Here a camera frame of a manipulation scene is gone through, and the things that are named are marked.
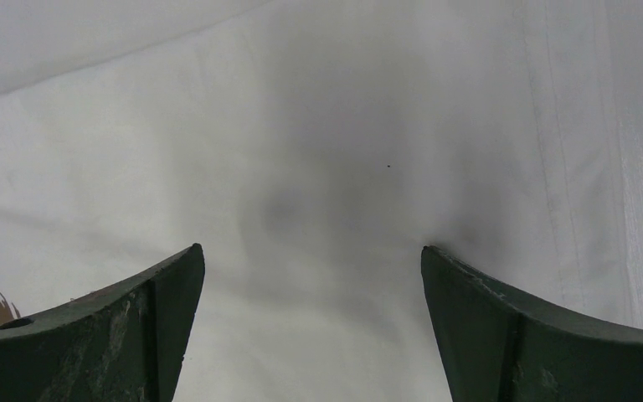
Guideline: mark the white printed t shirt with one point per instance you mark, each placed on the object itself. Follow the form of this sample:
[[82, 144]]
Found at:
[[312, 148]]

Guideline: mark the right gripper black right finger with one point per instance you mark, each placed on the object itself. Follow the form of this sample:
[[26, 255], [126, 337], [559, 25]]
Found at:
[[499, 343]]

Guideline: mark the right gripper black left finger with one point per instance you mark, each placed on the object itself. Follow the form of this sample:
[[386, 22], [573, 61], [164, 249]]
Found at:
[[123, 342]]

